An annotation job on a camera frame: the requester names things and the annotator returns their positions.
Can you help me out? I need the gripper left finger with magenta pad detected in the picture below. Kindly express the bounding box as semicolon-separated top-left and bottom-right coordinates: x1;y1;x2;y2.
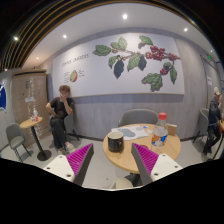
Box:
44;144;94;186

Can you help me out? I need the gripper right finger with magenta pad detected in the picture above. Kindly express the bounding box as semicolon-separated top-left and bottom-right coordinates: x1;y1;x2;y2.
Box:
131;143;182;185

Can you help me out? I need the clear plastic bottle red cap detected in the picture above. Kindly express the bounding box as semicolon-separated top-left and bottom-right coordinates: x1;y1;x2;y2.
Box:
151;112;168;154

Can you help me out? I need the small round side table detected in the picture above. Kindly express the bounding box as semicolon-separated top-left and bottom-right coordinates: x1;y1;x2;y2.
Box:
20;116;52;161

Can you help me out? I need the round wooden table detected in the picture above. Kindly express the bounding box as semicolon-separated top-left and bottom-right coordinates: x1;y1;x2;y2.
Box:
102;123;182;188

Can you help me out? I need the grey cloth on table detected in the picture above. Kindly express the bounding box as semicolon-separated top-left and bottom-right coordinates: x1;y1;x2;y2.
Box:
112;125;149;141

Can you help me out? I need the small brown box on table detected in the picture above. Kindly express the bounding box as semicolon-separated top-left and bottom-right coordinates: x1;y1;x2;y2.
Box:
168;124;177;136

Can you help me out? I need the black ceramic mug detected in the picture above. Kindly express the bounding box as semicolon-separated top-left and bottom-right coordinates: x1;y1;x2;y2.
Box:
107;131;124;152

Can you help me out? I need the grey chair behind table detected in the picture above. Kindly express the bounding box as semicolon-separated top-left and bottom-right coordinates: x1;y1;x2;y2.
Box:
118;109;158;127

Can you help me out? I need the bottle on side table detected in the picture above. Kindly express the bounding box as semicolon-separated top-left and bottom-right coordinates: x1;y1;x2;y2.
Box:
33;109;38;121

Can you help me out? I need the seated person in black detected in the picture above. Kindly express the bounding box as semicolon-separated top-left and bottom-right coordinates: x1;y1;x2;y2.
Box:
46;85;74;154

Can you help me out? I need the grey chair at left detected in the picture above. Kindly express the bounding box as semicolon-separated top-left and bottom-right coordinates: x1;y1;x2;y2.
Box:
6;123;26;161

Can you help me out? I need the person with cap at right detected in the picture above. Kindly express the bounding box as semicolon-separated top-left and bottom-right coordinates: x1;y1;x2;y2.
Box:
203;87;222;155

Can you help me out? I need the grey chair at right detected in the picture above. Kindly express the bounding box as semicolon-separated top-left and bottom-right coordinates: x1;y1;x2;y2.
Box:
193;108;209;141

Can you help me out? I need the wooden slatted cabinet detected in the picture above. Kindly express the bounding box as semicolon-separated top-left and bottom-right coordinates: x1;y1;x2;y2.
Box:
11;70;49;140

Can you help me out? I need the coffee plant wall mural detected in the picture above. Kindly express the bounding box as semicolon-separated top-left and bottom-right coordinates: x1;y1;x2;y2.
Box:
52;33;185;97

